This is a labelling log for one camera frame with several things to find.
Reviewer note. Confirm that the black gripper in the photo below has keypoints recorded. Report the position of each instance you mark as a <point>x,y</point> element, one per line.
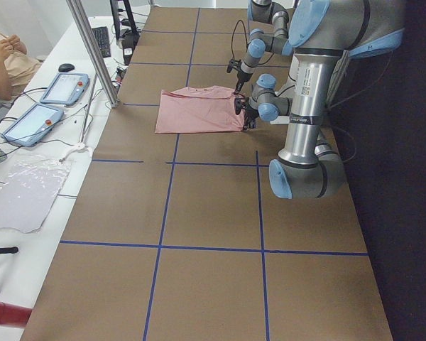
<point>250,114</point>
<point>241,77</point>

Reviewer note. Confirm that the pink Snoopy t-shirt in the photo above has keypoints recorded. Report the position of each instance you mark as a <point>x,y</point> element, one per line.
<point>198,110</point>

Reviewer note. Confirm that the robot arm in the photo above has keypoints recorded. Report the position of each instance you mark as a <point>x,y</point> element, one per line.
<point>317,34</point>
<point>268,12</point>

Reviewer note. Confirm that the black box device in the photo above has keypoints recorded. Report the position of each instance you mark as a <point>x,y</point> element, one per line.
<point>127,42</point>

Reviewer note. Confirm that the black keyboard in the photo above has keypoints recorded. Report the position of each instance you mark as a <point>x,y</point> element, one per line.
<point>101,35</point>

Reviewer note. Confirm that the white plastic hook tool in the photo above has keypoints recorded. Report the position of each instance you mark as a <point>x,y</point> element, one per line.
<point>77,148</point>

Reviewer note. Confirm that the far blue teach pendant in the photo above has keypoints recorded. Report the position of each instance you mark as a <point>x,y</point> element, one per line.
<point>66,88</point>

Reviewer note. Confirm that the blue teach pendant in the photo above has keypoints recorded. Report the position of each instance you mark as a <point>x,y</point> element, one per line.
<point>33,125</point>
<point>66,88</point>

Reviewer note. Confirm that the black computer mouse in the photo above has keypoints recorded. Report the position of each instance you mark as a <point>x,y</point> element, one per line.
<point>66,67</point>

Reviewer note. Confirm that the near blue teach pendant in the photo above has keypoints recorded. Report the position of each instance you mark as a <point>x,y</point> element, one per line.
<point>33,125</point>

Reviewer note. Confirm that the seated person beige shirt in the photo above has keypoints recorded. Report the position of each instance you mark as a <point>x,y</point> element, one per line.
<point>17,68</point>

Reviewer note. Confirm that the clear plastic bag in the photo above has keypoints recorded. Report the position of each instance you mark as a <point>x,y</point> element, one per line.
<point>29,192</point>

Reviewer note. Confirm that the red cylinder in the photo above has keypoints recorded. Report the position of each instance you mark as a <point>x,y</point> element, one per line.
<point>14,316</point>

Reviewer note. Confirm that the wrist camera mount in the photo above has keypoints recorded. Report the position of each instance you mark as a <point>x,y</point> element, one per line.
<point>241,105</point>
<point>233,65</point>

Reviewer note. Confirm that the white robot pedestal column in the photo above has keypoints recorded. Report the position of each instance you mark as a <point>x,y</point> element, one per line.
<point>283,98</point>

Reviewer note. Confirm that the aluminium frame post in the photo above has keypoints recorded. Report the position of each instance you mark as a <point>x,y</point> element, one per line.
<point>82,22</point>

